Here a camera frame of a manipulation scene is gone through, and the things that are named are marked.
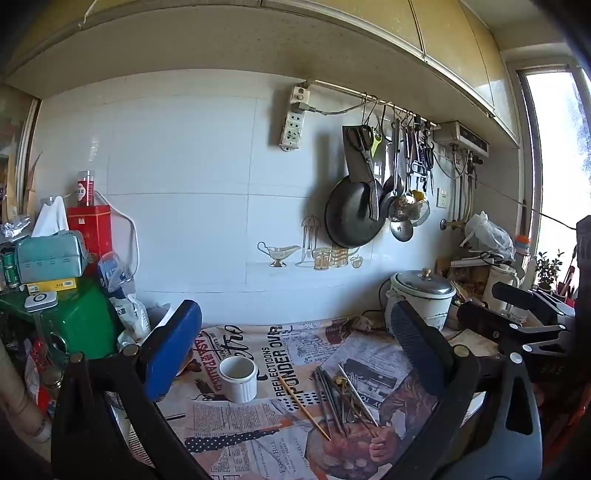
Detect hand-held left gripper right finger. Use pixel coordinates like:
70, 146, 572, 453
383, 300, 543, 480

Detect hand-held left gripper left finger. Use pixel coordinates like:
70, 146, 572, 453
51, 299, 213, 480

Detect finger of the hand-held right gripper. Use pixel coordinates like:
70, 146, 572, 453
457, 301, 568, 357
492, 282, 573, 324

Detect white ribbed cup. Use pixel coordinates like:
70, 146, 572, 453
218, 355, 258, 404

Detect wooden chopstick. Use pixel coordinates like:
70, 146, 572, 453
278, 376, 331, 440

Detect white electric kettle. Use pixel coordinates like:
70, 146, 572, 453
482, 263, 520, 306

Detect small potted plant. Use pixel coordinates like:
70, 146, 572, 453
536, 249, 565, 292

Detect white printed food bag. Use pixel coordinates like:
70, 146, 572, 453
111, 293, 151, 343

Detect white rice cooker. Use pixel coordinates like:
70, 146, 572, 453
385, 268, 457, 342

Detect person's red clothing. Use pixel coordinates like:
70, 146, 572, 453
549, 397, 591, 457

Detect clear plastic bag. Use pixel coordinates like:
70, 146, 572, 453
464, 211, 515, 262

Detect green canister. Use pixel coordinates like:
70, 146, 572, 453
39, 277, 126, 361

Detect blue and clear bag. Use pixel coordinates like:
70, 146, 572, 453
97, 251, 137, 294

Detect newspaper print tablecloth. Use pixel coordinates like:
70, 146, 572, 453
124, 318, 490, 480

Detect small mesh strainer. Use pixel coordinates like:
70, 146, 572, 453
410, 188, 431, 228

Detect yellow flat box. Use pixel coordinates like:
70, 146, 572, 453
28, 277, 77, 296

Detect small white device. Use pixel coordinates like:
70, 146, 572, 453
24, 291, 58, 313

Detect black frying pan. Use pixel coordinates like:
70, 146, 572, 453
324, 178, 386, 250

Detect red tin box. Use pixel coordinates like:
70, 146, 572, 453
67, 205, 113, 278

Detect teal tissue box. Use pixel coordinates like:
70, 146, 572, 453
16, 196, 88, 283

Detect dark steel serving spoon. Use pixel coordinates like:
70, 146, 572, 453
379, 120, 400, 217

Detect window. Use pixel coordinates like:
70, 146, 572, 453
516, 65, 591, 296

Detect brown paper bags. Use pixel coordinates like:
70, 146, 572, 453
21, 152, 43, 219

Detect white power strip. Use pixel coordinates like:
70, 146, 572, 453
278, 85, 309, 151

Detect glass door side cabinet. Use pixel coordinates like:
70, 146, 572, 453
0, 83, 41, 222

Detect cream upper cabinets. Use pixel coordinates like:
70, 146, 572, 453
0, 0, 522, 149

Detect black cooker cable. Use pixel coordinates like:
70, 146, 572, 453
361, 277, 393, 329

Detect white cable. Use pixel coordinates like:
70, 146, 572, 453
95, 191, 140, 278

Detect grey hoses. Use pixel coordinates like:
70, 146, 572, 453
444, 143, 485, 223

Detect white wall-mounted box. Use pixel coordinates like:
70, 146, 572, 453
434, 120, 490, 156

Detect grey power strip cable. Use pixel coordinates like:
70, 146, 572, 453
305, 102, 370, 117

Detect metal hanging rail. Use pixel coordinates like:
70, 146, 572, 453
305, 78, 439, 131

